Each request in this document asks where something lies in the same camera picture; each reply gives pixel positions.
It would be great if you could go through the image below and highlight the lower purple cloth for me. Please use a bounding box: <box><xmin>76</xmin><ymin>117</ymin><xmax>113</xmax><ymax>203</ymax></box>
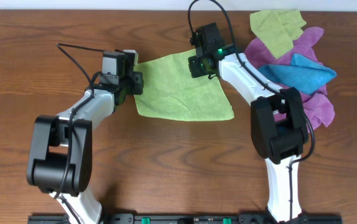
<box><xmin>273</xmin><ymin>83</ymin><xmax>335</xmax><ymax>128</ymax></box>

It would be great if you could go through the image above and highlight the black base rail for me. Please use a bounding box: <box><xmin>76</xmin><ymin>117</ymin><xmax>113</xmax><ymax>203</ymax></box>
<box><xmin>27</xmin><ymin>212</ymin><xmax>343</xmax><ymax>224</ymax></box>

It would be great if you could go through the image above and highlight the blue cloth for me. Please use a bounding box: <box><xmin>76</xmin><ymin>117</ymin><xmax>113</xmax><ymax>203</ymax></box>
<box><xmin>258</xmin><ymin>54</ymin><xmax>336</xmax><ymax>95</ymax></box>

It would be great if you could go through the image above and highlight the purple cloth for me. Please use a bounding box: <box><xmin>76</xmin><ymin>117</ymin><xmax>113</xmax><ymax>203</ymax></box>
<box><xmin>244</xmin><ymin>27</ymin><xmax>324</xmax><ymax>68</ymax></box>
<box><xmin>273</xmin><ymin>83</ymin><xmax>335</xmax><ymax>128</ymax></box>

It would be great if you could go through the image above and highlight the light green cloth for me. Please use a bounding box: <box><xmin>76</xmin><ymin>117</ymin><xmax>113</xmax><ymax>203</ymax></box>
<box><xmin>135</xmin><ymin>50</ymin><xmax>234</xmax><ymax>121</ymax></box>

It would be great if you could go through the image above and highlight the olive green cloth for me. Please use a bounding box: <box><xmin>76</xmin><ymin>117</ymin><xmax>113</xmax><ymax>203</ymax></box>
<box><xmin>249</xmin><ymin>10</ymin><xmax>307</xmax><ymax>59</ymax></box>

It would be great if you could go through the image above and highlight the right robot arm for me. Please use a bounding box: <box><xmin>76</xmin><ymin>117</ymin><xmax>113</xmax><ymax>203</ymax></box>
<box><xmin>188</xmin><ymin>23</ymin><xmax>308</xmax><ymax>223</ymax></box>

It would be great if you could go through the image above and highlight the upper purple cloth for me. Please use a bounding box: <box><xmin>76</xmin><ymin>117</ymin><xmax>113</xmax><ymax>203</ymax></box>
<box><xmin>244</xmin><ymin>27</ymin><xmax>324</xmax><ymax>68</ymax></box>

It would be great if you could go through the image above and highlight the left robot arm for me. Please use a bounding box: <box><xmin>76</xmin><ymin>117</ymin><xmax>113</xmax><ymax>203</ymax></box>
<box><xmin>26</xmin><ymin>50</ymin><xmax>144</xmax><ymax>223</ymax></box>

